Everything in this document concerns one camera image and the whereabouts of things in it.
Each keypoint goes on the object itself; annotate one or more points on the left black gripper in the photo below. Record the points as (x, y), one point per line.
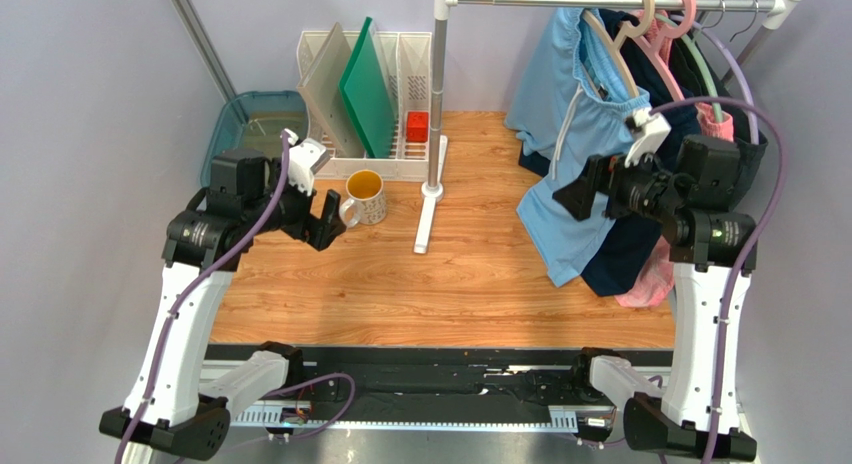
(318, 232)

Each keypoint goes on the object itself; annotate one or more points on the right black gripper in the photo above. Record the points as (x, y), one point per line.
(600, 187)

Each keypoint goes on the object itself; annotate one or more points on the light blue shorts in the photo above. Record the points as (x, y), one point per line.
(571, 103)

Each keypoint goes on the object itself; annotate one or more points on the beige plastic hanger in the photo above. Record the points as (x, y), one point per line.
(626, 31)

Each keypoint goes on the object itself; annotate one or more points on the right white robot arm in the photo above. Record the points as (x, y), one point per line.
(695, 414)

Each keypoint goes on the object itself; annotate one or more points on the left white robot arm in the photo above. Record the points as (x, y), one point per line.
(169, 409)

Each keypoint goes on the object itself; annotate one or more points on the navy blue shorts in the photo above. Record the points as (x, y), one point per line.
(614, 268)

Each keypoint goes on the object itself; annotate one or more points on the pink patterned shorts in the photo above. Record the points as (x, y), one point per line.
(655, 280)

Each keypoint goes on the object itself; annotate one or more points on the black shorts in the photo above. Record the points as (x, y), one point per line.
(735, 127)

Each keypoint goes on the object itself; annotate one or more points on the green plastic hanger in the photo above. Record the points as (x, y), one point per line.
(705, 73)

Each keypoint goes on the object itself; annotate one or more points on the lavender plastic hanger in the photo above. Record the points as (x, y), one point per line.
(738, 74)

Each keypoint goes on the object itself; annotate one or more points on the white floral mug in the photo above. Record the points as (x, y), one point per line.
(366, 203)

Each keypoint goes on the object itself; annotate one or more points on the red cube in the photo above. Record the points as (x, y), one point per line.
(417, 127)

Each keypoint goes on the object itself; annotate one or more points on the teal plastic basket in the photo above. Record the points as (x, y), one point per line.
(255, 120)

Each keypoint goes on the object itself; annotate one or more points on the grey cutting board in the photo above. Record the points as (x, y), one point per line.
(322, 58)

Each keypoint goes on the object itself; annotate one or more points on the green cutting board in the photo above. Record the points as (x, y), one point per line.
(365, 94)

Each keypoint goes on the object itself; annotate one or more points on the white dish rack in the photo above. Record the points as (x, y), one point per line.
(407, 58)

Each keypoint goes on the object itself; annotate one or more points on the silver clothes rack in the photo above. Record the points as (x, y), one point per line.
(432, 190)

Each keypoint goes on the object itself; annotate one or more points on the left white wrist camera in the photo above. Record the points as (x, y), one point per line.
(306, 157)

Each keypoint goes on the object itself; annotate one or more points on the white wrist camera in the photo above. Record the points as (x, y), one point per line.
(649, 131)
(306, 157)

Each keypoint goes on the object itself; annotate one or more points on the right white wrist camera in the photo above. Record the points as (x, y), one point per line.
(649, 131)

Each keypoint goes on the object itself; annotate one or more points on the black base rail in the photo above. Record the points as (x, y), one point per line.
(533, 390)

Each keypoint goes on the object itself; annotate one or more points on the grey metal wall pole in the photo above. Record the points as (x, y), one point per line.
(194, 26)

